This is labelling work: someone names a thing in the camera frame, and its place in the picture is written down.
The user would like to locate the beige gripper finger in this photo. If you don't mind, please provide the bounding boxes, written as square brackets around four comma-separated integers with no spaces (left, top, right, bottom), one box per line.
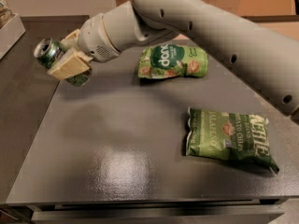
[61,29,79,50]
[48,48,93,80]

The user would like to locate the green soda can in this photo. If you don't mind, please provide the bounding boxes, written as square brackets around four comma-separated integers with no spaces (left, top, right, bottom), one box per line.
[34,37,92,87]

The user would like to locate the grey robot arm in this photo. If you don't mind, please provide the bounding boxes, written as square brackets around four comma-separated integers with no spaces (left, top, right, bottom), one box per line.
[62,0,299,121]

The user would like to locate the white box at left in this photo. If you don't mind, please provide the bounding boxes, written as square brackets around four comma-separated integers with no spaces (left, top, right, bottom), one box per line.
[0,14,26,60]

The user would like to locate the green snack pouch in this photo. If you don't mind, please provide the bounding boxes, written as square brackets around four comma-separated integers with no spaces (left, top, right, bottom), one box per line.
[138,44,208,79]

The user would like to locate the green jalapeno chips bag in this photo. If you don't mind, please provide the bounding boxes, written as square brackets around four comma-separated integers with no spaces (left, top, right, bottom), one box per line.
[186,108,279,174]

